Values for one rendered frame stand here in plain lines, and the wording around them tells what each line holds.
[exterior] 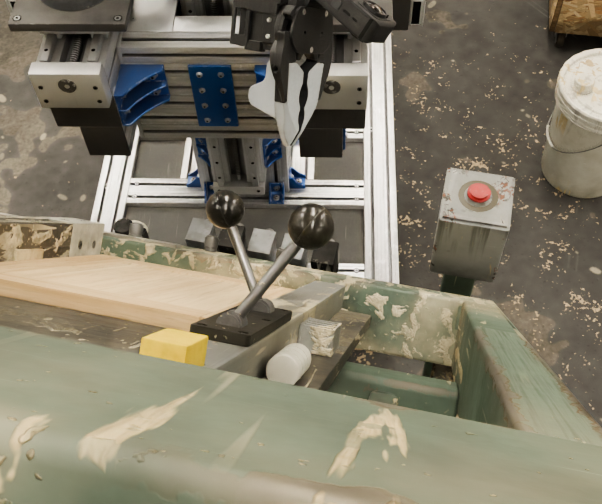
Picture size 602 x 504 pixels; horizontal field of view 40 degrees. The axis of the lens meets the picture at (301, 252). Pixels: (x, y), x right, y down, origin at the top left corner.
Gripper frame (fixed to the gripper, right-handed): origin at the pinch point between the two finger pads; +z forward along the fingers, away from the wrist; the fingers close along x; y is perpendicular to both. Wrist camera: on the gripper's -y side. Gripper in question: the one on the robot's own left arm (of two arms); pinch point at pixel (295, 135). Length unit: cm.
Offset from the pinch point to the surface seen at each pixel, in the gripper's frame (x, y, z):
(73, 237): -11, 48, 26
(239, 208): 11.7, -2.6, 5.8
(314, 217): 19.0, -16.1, 2.2
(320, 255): -54, 29, 32
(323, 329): 1.1, -7.2, 19.8
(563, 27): -218, 47, -13
